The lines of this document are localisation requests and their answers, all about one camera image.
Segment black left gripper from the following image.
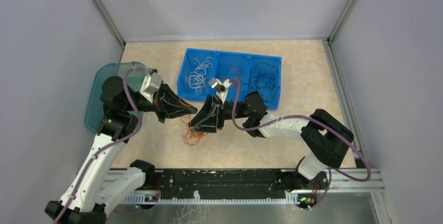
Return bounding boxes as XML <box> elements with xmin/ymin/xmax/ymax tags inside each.
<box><xmin>124</xmin><ymin>79</ymin><xmax>198</xmax><ymax>123</ymax></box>

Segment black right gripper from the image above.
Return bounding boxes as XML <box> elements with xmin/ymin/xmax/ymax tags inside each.
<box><xmin>189</xmin><ymin>94</ymin><xmax>248</xmax><ymax>133</ymax></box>

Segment orange cable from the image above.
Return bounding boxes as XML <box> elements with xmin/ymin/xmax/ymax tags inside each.
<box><xmin>179</xmin><ymin>98</ymin><xmax>194</xmax><ymax>110</ymax></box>

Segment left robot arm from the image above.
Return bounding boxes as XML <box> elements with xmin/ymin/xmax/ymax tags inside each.
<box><xmin>45</xmin><ymin>67</ymin><xmax>197</xmax><ymax>223</ymax></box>

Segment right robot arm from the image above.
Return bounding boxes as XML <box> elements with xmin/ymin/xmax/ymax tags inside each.
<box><xmin>188</xmin><ymin>92</ymin><xmax>354</xmax><ymax>188</ymax></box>

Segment teal plastic basin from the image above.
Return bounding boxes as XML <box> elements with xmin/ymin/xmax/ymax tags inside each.
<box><xmin>85</xmin><ymin>62</ymin><xmax>146</xmax><ymax>134</ymax></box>

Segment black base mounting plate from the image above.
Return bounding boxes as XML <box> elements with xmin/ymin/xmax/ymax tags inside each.
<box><xmin>140</xmin><ymin>169</ymin><xmax>314</xmax><ymax>199</ymax></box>

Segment blue plastic compartment bin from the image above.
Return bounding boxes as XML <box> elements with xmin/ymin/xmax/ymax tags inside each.
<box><xmin>177</xmin><ymin>48</ymin><xmax>282</xmax><ymax>110</ymax></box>

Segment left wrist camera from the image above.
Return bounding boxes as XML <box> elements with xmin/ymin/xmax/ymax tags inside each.
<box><xmin>139</xmin><ymin>73</ymin><xmax>163</xmax><ymax>99</ymax></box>

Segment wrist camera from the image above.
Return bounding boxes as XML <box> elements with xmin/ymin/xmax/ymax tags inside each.
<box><xmin>139</xmin><ymin>73</ymin><xmax>163</xmax><ymax>99</ymax></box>
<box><xmin>209</xmin><ymin>78</ymin><xmax>231</xmax><ymax>103</ymax></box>

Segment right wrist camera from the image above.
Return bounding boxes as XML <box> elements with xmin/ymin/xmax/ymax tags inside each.
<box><xmin>209</xmin><ymin>78</ymin><xmax>231</xmax><ymax>103</ymax></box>

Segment white cables in bin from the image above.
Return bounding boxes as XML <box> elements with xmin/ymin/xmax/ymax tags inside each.
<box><xmin>185</xmin><ymin>57</ymin><xmax>214</xmax><ymax>96</ymax></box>

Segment orange cables in bin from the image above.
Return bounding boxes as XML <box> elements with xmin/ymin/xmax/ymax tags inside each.
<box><xmin>221</xmin><ymin>66</ymin><xmax>244</xmax><ymax>88</ymax></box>

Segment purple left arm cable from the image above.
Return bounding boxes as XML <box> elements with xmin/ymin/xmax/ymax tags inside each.
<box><xmin>52</xmin><ymin>66</ymin><xmax>149</xmax><ymax>224</ymax></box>

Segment black cables in bin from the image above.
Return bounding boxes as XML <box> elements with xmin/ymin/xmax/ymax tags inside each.
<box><xmin>249</xmin><ymin>61</ymin><xmax>279</xmax><ymax>104</ymax></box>

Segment white slotted cable duct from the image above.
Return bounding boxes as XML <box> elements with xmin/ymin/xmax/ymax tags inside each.
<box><xmin>120</xmin><ymin>192</ymin><xmax>300</xmax><ymax>206</ymax></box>

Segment aluminium frame rail right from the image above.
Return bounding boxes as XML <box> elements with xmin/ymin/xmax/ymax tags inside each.
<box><xmin>322</xmin><ymin>0</ymin><xmax>367</xmax><ymax>158</ymax></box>

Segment aluminium frame rail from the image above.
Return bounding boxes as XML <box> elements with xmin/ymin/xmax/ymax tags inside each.
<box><xmin>92</xmin><ymin>0</ymin><xmax>126</xmax><ymax>49</ymax></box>
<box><xmin>322</xmin><ymin>0</ymin><xmax>367</xmax><ymax>158</ymax></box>

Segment aluminium frame rail left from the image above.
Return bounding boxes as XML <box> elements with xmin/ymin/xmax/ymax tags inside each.
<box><xmin>92</xmin><ymin>0</ymin><xmax>126</xmax><ymax>49</ymax></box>

